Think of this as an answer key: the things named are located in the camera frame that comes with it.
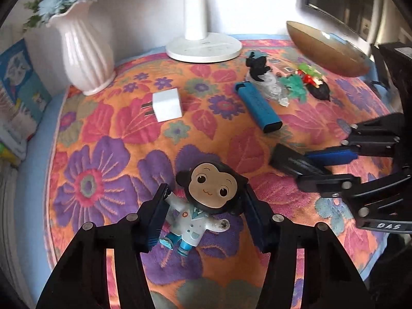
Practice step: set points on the black dinosaur toy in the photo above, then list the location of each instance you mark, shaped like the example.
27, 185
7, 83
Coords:
257, 66

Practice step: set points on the monkey doctor toy figure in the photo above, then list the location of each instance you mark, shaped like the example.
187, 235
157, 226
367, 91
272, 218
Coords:
210, 189

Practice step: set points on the wall mounted television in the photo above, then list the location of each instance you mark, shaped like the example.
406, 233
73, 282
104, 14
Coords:
344, 0

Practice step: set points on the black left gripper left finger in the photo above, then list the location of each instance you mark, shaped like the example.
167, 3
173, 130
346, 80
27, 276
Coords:
79, 280

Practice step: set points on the light green dinosaur toy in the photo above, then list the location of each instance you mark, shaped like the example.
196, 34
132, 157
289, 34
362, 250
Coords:
309, 70

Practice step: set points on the white cube power adapter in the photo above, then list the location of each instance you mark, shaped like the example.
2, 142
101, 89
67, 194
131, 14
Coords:
165, 105

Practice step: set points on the blue lighter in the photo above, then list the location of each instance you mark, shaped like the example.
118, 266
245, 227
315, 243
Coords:
261, 111

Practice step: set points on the blue children's book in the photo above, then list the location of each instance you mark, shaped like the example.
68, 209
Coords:
23, 95

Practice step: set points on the stacked books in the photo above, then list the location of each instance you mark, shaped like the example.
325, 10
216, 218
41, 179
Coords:
13, 145

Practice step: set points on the white desk lamp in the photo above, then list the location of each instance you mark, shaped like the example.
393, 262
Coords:
198, 45

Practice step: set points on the clear plastic tape dispenser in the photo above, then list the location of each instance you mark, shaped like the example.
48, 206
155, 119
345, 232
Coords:
270, 88

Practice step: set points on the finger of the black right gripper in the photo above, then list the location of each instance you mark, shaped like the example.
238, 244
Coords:
379, 137
350, 187

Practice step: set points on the pink ribbed ceramic vase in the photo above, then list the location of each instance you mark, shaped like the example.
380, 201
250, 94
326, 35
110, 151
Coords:
88, 58

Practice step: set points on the floral orange table cloth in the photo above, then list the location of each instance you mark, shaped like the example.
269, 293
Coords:
110, 158

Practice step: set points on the black rectangular box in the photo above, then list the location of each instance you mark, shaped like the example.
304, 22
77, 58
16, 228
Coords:
292, 163

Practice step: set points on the black haired red doll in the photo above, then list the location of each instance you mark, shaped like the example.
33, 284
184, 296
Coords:
317, 88

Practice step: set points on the black stand device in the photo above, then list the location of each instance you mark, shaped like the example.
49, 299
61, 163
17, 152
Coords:
393, 64

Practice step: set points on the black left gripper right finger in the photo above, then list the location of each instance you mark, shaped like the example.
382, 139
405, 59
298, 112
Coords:
330, 277

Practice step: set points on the amber ribbed glass bowl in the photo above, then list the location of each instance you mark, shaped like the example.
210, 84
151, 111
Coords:
328, 50

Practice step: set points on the teal rubber dinosaur toy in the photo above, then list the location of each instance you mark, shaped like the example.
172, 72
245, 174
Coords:
295, 87

